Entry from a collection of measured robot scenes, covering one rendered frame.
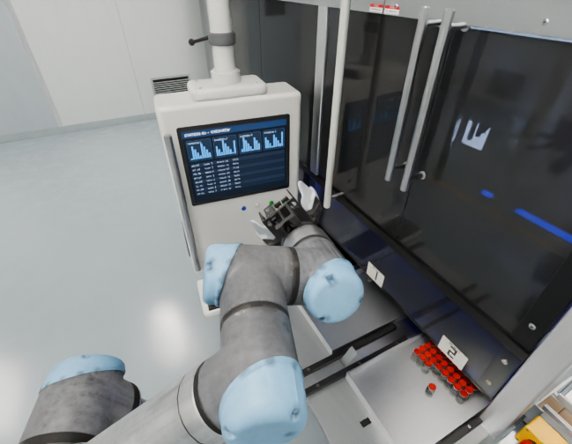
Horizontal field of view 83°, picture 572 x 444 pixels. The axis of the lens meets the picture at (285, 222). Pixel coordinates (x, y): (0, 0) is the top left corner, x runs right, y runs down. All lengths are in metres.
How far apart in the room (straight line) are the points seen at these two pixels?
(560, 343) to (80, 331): 2.47
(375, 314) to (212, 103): 0.94
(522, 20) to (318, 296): 0.60
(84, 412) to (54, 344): 2.05
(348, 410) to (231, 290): 0.79
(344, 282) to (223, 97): 0.89
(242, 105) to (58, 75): 4.72
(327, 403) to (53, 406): 0.72
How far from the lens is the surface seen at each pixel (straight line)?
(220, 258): 0.38
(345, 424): 1.09
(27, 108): 5.89
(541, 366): 0.95
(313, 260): 0.40
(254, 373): 0.30
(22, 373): 2.63
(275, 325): 0.33
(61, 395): 0.64
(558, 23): 0.74
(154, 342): 2.38
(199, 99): 1.16
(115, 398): 0.66
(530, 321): 0.90
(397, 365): 1.20
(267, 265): 0.38
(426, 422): 1.14
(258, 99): 1.19
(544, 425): 1.10
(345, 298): 0.40
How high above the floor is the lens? 1.88
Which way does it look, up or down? 37 degrees down
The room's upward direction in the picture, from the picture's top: straight up
